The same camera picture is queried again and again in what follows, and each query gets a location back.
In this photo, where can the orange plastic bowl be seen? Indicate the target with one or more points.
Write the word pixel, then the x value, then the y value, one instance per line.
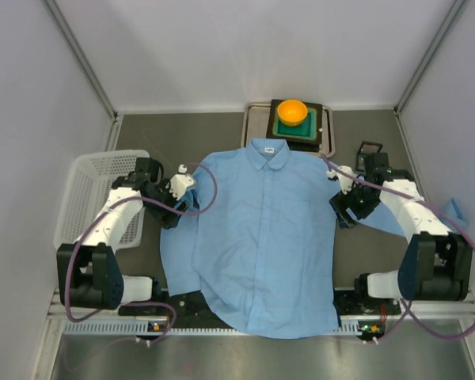
pixel 292 112

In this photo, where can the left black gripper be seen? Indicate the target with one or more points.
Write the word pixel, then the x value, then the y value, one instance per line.
pixel 168 214

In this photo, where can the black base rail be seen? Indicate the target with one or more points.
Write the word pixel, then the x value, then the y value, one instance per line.
pixel 193 311

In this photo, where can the small black brooch box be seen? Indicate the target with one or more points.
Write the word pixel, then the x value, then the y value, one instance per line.
pixel 365 149

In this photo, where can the black square plate stack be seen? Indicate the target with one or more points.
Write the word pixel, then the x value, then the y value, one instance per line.
pixel 297 144

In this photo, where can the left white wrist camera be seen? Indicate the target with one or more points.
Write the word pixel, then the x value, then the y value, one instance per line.
pixel 181 182

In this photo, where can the white plastic basket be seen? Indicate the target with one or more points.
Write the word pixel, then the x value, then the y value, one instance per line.
pixel 89 183

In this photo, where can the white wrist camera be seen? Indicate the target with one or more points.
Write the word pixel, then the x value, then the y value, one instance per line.
pixel 181 182
pixel 345 176

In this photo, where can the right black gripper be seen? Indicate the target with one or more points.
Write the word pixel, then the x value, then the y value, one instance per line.
pixel 345 211

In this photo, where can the white slotted cable duct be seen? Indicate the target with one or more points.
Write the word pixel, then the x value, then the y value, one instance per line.
pixel 153 328

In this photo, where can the light blue button shirt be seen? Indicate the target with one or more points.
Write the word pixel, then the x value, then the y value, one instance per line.
pixel 261 253

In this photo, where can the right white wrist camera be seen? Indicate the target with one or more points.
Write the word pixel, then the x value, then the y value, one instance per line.
pixel 345 176

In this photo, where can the green square plate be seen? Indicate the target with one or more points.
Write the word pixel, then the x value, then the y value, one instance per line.
pixel 306 130

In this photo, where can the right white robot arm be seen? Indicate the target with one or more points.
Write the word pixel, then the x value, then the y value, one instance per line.
pixel 437 262

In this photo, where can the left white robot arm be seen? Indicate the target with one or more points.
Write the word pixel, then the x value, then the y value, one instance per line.
pixel 88 271

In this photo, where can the silver metal tray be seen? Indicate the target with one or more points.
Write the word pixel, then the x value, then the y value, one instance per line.
pixel 255 125

